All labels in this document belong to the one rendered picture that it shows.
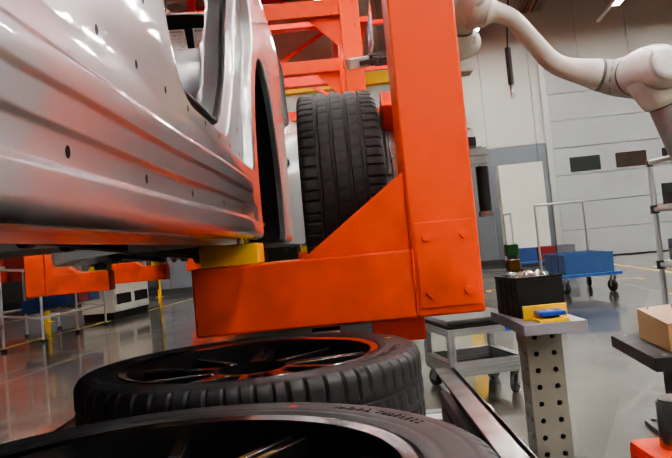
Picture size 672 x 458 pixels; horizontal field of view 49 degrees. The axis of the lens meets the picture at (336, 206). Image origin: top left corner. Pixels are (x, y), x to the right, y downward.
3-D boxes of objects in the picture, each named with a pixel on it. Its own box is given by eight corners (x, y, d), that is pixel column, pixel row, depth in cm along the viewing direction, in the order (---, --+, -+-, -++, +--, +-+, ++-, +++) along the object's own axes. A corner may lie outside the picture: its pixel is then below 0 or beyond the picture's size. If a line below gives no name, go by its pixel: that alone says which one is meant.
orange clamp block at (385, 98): (379, 117, 214) (378, 91, 208) (406, 115, 214) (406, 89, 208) (382, 131, 209) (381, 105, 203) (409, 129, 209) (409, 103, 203)
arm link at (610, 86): (595, 58, 233) (614, 48, 219) (650, 68, 234) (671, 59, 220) (588, 98, 233) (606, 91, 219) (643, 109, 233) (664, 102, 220)
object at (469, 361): (427, 384, 352) (420, 313, 353) (498, 375, 357) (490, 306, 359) (455, 401, 309) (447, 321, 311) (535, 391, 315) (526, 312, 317)
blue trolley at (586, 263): (539, 289, 823) (530, 205, 828) (593, 285, 820) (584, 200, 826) (562, 296, 723) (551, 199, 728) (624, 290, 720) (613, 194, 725)
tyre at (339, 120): (316, 343, 205) (317, 267, 269) (400, 335, 205) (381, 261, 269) (291, 108, 189) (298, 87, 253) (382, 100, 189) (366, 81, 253)
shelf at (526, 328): (491, 320, 235) (490, 310, 235) (543, 315, 235) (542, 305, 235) (524, 337, 192) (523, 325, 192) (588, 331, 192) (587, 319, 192)
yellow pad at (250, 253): (210, 267, 186) (208, 247, 186) (265, 262, 186) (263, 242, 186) (199, 269, 172) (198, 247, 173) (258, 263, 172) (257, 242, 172)
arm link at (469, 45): (421, 51, 230) (431, 16, 220) (462, 44, 235) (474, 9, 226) (438, 73, 224) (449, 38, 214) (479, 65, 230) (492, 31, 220)
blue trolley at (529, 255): (507, 274, 1159) (500, 214, 1164) (570, 268, 1156) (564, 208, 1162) (515, 276, 1098) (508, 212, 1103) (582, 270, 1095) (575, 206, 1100)
